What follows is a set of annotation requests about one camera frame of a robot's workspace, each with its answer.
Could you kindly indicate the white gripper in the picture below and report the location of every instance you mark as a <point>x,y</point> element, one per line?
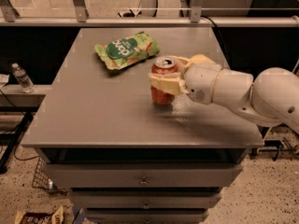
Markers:
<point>202,80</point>

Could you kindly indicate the red coke can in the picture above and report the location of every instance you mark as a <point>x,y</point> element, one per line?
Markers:
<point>163,66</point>

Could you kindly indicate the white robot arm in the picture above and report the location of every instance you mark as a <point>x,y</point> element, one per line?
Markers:
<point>268,100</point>

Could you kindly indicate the yellow sponge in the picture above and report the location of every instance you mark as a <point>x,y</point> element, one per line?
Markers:
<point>202,60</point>

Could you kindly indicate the green chip bag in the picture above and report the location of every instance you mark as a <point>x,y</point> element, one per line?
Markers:
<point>127,51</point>

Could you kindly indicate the grey drawer cabinet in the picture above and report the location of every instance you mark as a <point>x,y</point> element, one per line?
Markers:
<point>124,159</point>

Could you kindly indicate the clear plastic water bottle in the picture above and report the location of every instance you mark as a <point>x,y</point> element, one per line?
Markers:
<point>22,77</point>

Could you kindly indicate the metal railing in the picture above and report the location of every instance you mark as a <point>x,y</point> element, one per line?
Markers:
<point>149,13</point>

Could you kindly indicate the brown snack bag on floor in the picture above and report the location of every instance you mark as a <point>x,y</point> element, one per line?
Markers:
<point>56,217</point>

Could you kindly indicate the wire basket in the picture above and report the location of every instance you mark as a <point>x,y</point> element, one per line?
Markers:
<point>40,179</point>

